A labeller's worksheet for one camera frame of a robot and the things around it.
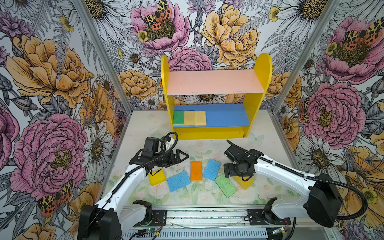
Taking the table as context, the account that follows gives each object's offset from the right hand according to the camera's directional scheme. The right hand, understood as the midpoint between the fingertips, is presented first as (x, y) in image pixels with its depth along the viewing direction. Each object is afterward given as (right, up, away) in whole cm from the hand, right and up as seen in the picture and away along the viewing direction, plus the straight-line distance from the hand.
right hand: (236, 177), depth 81 cm
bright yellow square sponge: (-43, -3, +6) cm, 44 cm away
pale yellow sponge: (-25, +32, +16) cm, 44 cm away
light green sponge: (-5, -6, +3) cm, 8 cm away
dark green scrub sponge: (-32, +31, +14) cm, 47 cm away
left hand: (-28, +8, -3) cm, 29 cm away
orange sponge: (-21, +1, +9) cm, 23 cm away
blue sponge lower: (-31, -4, +5) cm, 32 cm away
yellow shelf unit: (-4, +30, +14) cm, 34 cm away
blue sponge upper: (-12, +1, +9) cm, 15 cm away
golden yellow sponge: (+6, -5, +3) cm, 8 cm away
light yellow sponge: (-18, +31, +16) cm, 40 cm away
